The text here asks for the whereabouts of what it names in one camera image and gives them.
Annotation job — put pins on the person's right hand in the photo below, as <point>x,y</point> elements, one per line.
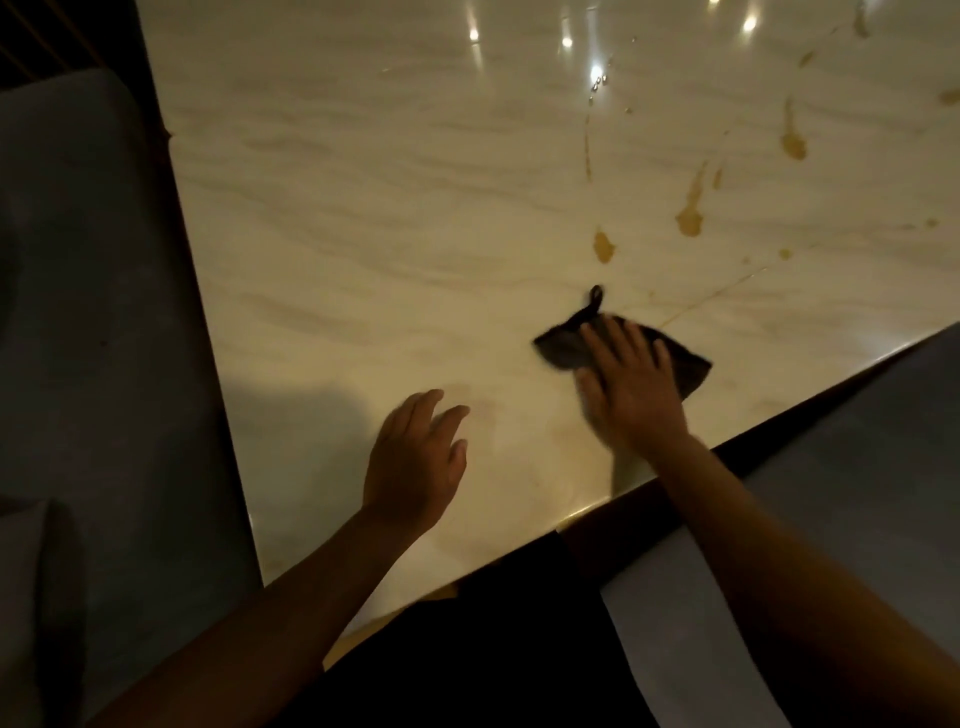
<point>634,401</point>

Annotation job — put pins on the person's left hand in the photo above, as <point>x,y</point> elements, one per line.
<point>411,476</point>

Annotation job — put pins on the person's right little finger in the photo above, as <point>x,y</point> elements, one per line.
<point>663,358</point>

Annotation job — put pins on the person's right middle finger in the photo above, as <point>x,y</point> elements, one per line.
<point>620,337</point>

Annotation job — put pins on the person's left thumb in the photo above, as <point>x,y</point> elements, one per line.
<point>458,461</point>

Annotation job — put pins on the person's right thumb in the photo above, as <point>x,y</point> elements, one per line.
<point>589,401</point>

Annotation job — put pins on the dark cleaning cloth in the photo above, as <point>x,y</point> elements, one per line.
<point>559,346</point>

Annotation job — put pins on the person's left forearm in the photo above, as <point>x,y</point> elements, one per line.
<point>277,630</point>

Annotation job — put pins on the person's right forearm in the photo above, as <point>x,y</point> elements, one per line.
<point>795,600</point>

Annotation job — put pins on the brown liquid spills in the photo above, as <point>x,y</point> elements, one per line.
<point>690,217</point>

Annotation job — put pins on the person's black clothing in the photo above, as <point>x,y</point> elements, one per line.
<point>480,645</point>

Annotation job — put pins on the grey upholstered chair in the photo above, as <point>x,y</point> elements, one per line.
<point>862,465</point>
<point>97,337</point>

